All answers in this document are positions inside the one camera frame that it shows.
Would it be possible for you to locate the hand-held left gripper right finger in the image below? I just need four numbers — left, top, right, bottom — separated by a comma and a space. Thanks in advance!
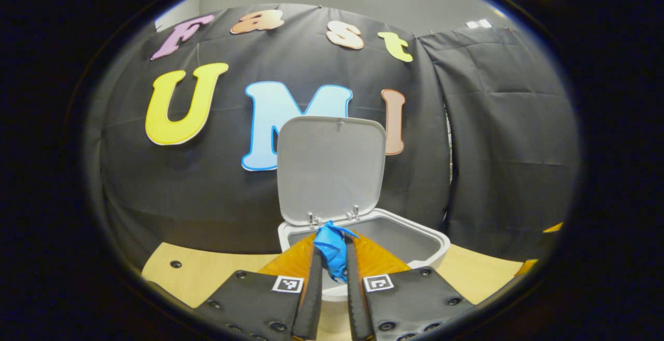
344, 232, 475, 341

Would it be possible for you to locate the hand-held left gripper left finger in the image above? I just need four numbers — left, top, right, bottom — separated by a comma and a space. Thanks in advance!
193, 233, 324, 341

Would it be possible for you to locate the blue paper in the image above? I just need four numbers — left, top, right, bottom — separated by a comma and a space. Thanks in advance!
313, 221, 359, 283

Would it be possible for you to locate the white desktop garbage bin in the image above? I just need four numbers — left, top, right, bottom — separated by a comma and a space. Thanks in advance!
278, 208, 451, 303

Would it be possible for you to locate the white garbage bin lid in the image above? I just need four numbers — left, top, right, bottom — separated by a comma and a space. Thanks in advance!
276, 116, 387, 226

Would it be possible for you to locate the wooden desktop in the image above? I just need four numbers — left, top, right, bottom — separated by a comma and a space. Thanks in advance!
141, 241, 524, 341

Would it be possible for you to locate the black backdrop cloth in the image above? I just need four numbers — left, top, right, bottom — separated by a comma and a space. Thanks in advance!
86, 3, 580, 269

